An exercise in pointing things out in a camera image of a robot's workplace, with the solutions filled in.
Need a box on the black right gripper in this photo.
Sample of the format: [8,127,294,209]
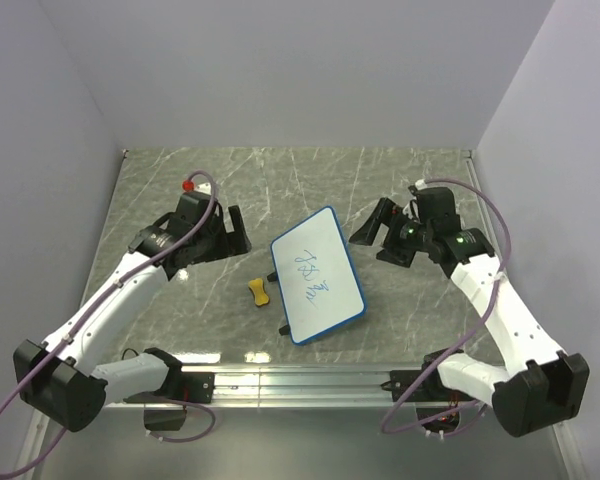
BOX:
[348,198,434,268]

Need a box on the yellow bone shaped eraser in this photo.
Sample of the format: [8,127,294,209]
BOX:
[247,278,270,307]

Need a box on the blue framed whiteboard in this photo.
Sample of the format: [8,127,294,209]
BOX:
[270,205,367,345]

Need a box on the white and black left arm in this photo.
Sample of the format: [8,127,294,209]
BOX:
[13,203,251,432]

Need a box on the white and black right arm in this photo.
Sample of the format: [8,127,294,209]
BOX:
[378,206,590,437]

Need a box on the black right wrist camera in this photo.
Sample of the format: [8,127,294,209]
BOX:
[415,187,461,228]

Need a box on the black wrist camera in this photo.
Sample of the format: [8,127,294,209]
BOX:
[174,191,212,228]
[415,187,461,228]

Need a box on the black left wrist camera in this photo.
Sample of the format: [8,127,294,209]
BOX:
[174,191,212,228]

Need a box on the aluminium right side rail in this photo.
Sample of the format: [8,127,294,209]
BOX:
[461,149,589,479]

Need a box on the aluminium rail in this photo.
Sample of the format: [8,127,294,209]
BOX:
[461,149,589,479]
[9,362,481,480]

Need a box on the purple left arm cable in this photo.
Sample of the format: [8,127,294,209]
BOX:
[0,171,219,474]

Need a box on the aluminium front rail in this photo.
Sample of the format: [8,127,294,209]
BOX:
[9,362,481,480]

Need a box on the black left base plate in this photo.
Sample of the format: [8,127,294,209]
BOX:
[124,371,215,404]

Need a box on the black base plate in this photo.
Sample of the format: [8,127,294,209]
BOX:
[380,369,471,403]
[124,371,215,404]

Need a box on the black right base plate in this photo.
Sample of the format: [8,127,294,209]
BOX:
[380,369,471,403]

